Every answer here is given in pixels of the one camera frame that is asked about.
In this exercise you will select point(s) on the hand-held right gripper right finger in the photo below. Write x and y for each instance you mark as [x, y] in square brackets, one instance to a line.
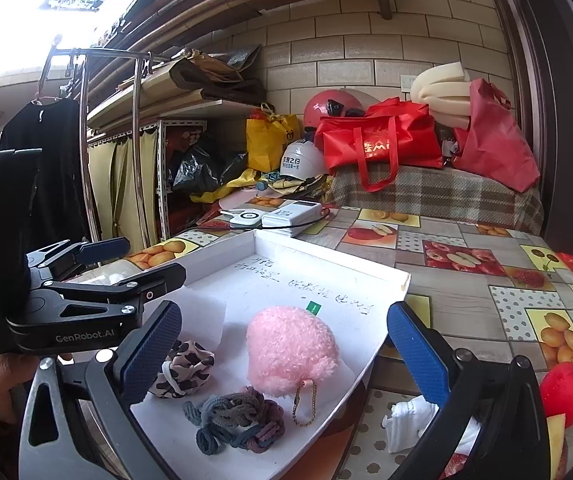
[416, 350]

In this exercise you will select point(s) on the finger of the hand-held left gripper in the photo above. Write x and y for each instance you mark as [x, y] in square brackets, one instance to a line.
[116, 297]
[101, 250]

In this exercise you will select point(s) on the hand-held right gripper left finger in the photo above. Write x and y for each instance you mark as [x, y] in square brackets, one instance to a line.
[149, 350]

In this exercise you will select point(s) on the leopard print scrunchie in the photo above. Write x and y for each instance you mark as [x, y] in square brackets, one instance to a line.
[186, 367]

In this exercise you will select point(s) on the white fluffy cloth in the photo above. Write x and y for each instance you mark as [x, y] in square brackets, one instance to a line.
[409, 420]

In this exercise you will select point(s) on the white cardboard tray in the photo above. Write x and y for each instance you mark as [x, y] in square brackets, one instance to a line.
[286, 280]

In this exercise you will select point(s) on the red plush apple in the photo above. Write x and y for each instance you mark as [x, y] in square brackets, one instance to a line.
[566, 392]

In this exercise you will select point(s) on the yellow sponge wedge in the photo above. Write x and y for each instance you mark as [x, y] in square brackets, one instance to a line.
[556, 445]

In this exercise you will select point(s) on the person's left hand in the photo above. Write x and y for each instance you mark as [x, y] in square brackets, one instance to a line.
[1, 377]

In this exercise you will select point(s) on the black hanging garment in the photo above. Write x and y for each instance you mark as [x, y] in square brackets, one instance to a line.
[51, 170]

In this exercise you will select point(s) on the yellow shelf curtain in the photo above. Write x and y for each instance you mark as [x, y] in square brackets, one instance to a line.
[126, 190]

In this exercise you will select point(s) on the metal clothes rack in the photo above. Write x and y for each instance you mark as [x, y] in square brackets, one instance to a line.
[84, 150]

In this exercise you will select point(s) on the white metal shelf unit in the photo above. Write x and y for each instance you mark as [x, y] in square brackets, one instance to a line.
[164, 170]

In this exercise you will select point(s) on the black plastic bag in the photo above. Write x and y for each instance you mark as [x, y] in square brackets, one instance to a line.
[201, 165]

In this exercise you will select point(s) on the white round-marked charger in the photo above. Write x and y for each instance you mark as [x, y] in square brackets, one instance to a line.
[246, 218]

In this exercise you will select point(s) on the plaid covered bench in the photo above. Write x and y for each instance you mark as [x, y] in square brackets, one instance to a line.
[441, 200]

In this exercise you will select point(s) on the yellow shopping bag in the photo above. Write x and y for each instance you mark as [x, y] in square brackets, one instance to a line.
[266, 140]

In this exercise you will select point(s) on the brown paper bags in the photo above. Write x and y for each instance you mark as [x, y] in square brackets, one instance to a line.
[216, 75]

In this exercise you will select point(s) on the red glossy tote bag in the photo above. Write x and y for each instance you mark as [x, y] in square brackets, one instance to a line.
[381, 140]

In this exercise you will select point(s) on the white helmet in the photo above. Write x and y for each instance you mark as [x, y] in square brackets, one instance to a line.
[301, 160]

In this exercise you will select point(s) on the red nonwoven bag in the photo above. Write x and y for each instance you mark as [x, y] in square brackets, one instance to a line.
[496, 140]

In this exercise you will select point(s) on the red helmet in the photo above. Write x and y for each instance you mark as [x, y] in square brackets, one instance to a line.
[324, 107]

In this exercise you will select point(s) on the cream foam rolls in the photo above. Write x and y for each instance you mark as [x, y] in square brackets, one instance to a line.
[441, 90]

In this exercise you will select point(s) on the dark brown panel door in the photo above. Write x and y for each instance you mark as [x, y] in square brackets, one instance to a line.
[556, 85]

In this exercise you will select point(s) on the white wall socket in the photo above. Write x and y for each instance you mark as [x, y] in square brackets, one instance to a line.
[408, 83]

